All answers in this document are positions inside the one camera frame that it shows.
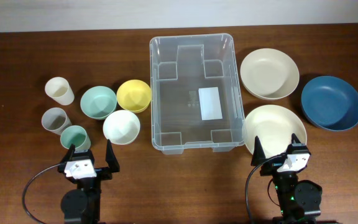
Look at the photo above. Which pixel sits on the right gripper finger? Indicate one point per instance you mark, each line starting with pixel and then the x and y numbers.
pixel 258 156
pixel 294 139

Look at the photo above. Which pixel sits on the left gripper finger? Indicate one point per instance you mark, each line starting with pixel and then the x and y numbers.
pixel 111 158
pixel 67 157

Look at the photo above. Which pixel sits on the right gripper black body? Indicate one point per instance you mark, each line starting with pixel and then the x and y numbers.
pixel 281 180

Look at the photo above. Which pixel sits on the mint green plastic cup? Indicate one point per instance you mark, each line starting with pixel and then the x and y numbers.
pixel 77 136

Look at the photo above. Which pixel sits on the cream plate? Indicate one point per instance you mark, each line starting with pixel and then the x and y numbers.
pixel 274 126

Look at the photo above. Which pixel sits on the translucent grey plastic cup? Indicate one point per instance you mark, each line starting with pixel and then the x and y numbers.
pixel 55 120

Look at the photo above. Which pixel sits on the dark blue plate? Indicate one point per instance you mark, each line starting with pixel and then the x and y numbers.
pixel 330 103

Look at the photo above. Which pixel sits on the beige plate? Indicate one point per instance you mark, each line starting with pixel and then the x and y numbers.
pixel 269 74

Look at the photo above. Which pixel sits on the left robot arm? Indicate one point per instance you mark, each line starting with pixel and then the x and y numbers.
pixel 82 205

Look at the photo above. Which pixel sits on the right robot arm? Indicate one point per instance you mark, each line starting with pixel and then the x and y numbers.
pixel 299 201

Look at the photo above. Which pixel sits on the white bowl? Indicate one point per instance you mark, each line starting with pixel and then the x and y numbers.
pixel 121 127

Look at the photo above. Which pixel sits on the mint green bowl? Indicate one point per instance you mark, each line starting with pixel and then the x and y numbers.
pixel 98 102

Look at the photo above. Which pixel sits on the cream plastic cup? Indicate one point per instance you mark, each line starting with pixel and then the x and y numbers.
pixel 58 89

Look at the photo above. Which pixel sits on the yellow bowl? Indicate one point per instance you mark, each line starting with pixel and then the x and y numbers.
pixel 134 96

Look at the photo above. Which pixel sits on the white label in bin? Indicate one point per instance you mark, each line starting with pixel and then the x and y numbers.
pixel 210 104

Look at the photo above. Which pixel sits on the clear plastic storage bin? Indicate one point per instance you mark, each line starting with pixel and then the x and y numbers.
pixel 179 67

